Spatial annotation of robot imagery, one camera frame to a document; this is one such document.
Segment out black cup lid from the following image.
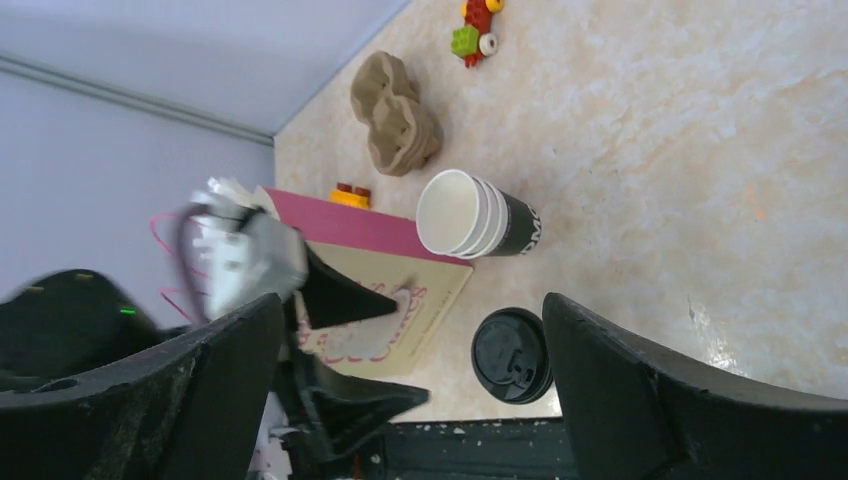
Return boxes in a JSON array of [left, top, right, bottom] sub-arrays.
[[471, 307, 553, 405]]

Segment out yellow toy brick car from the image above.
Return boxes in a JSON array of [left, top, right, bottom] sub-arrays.
[[328, 182, 371, 210]]

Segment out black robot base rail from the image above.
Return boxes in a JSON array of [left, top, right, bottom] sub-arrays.
[[310, 418, 581, 480]]

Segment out brown cardboard cup carrier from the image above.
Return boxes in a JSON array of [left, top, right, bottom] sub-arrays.
[[350, 51, 441, 177]]

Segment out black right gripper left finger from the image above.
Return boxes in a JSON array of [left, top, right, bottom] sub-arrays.
[[1, 294, 284, 479]]

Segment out kraft pink paper bag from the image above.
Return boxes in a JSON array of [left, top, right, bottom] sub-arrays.
[[254, 187, 473, 378]]

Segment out stack of paper cups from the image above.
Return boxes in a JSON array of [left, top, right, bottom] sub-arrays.
[[415, 169, 543, 260]]

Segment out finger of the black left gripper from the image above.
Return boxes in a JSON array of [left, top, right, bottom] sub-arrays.
[[301, 246, 398, 330], [281, 350, 430, 462]]

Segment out red green toy brick car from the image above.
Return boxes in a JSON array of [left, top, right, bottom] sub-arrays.
[[451, 0, 505, 68]]

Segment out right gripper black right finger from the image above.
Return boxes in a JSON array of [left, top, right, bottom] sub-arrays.
[[542, 293, 847, 479]]

